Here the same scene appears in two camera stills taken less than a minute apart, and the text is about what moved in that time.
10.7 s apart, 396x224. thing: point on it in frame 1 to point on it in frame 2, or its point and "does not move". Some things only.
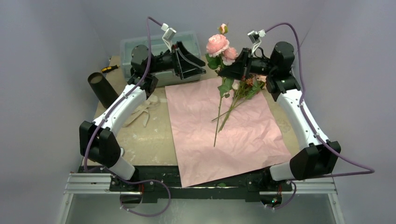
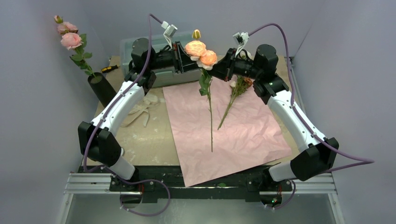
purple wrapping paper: (215, 137) does not move
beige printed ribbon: (151, 102) does not move
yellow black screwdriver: (105, 69) does not move
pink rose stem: (220, 52) to (71, 39)
